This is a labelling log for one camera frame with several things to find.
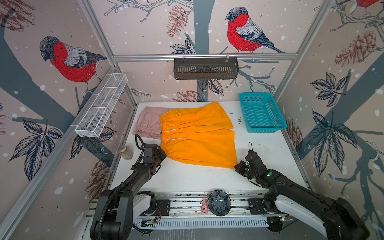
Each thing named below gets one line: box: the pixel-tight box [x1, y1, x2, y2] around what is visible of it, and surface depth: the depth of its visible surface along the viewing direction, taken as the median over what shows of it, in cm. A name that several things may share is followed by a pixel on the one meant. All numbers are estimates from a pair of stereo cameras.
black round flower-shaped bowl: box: [207, 189, 232, 217], surface depth 74 cm
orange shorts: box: [160, 102, 238, 169], surface depth 102 cm
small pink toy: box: [200, 197, 209, 214], surface depth 73 cm
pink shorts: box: [132, 106, 171, 140], surface depth 106 cm
